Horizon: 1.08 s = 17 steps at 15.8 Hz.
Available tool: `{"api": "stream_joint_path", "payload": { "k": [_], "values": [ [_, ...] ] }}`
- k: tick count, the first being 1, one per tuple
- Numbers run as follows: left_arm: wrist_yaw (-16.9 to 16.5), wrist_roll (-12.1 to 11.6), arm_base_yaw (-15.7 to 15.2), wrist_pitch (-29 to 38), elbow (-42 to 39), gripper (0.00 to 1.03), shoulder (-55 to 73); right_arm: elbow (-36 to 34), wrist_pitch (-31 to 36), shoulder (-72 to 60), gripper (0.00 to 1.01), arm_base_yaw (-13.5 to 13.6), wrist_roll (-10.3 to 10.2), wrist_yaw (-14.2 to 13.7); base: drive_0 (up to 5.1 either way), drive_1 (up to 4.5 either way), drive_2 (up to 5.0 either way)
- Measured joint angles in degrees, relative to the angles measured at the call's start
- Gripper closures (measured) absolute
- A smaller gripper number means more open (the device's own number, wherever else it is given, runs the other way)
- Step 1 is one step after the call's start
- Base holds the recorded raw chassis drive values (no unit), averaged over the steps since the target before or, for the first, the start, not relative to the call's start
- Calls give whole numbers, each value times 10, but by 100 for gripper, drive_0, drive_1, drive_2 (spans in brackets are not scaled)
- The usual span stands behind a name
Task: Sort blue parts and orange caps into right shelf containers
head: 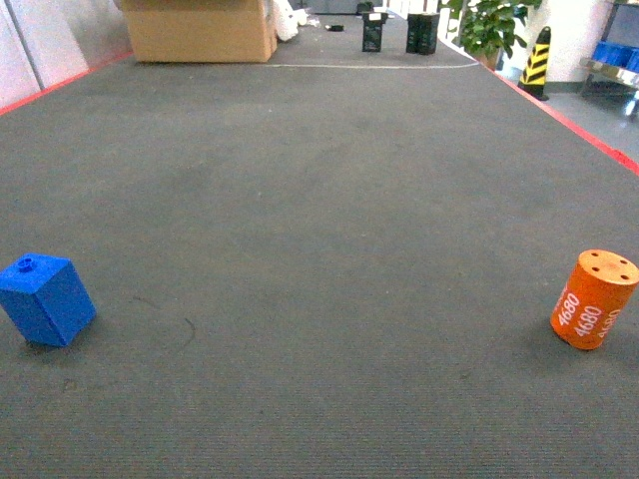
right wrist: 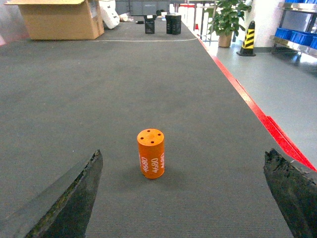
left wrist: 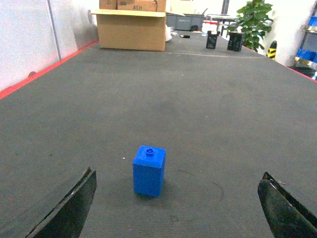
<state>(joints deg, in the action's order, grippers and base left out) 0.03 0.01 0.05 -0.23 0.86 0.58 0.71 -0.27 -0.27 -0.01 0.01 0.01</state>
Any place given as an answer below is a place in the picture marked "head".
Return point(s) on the left stainless steel shelf rack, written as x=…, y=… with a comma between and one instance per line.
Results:
x=612, y=66

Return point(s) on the potted green plant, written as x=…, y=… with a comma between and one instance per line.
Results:
x=487, y=29

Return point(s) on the orange cylinder cap 4680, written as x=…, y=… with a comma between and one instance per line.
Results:
x=597, y=290

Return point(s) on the blue plastic block part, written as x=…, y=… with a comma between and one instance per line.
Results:
x=46, y=299

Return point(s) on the large cardboard box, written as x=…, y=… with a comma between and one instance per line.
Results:
x=235, y=31

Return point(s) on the yellow black traffic cone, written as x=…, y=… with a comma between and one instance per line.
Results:
x=533, y=78

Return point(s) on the red metal table frame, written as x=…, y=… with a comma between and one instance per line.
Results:
x=616, y=155

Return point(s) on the black crate left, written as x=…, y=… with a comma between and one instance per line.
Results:
x=372, y=32

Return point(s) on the black crate right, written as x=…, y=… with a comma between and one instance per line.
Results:
x=421, y=35

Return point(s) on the black crate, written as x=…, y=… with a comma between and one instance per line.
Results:
x=372, y=32
x=421, y=35

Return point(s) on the white foam bag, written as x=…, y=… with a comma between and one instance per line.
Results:
x=287, y=19

